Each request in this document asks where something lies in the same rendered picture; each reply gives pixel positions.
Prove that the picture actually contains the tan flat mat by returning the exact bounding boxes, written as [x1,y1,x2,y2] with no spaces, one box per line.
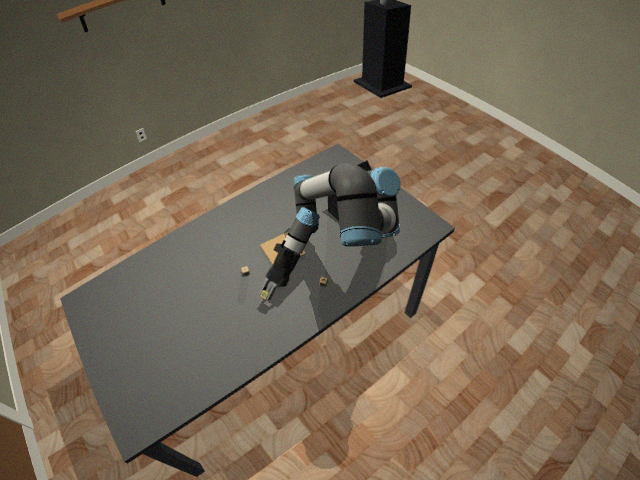
[260,232,306,264]

